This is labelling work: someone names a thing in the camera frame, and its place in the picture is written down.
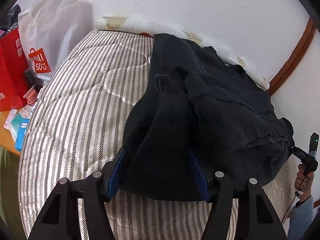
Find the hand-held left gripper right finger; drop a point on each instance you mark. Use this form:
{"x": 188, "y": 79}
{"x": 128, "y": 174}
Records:
{"x": 198, "y": 175}

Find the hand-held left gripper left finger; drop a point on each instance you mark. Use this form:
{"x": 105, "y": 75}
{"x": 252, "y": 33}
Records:
{"x": 117, "y": 175}

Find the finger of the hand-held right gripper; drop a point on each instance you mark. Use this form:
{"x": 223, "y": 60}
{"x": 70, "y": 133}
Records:
{"x": 288, "y": 130}

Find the black sweatshirt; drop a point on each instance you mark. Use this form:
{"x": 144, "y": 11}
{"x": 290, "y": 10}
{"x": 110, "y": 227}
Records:
{"x": 200, "y": 110}

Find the person's right forearm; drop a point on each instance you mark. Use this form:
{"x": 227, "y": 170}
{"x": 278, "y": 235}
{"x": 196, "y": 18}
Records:
{"x": 300, "y": 220}

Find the person's right hand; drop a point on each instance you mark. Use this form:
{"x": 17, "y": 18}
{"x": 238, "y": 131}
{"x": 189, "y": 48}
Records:
{"x": 303, "y": 187}

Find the striped mattress pad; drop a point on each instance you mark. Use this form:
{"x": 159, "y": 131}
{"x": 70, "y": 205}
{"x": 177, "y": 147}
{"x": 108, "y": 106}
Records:
{"x": 80, "y": 100}

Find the teal packet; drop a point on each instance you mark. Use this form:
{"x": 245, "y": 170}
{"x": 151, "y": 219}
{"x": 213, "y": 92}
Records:
{"x": 22, "y": 132}

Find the green blanket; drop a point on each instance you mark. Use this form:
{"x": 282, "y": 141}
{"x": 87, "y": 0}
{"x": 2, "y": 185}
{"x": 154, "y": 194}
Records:
{"x": 8, "y": 185}

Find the pink jar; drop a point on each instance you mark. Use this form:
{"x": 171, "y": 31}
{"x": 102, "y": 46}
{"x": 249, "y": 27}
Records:
{"x": 31, "y": 96}

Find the wooden nightstand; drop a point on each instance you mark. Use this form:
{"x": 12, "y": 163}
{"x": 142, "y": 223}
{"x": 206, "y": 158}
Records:
{"x": 6, "y": 137}

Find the white card packet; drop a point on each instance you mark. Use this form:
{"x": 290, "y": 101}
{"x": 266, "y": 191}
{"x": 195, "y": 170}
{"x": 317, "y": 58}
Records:
{"x": 11, "y": 118}

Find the red paper bag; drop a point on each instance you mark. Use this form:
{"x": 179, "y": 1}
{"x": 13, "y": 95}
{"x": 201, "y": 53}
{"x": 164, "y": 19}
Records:
{"x": 11, "y": 75}

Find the white shopping bag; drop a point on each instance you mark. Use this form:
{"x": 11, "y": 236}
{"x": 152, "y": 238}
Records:
{"x": 47, "y": 30}

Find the brown wooden door frame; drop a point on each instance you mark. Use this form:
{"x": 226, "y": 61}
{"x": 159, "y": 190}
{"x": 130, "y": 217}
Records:
{"x": 292, "y": 60}

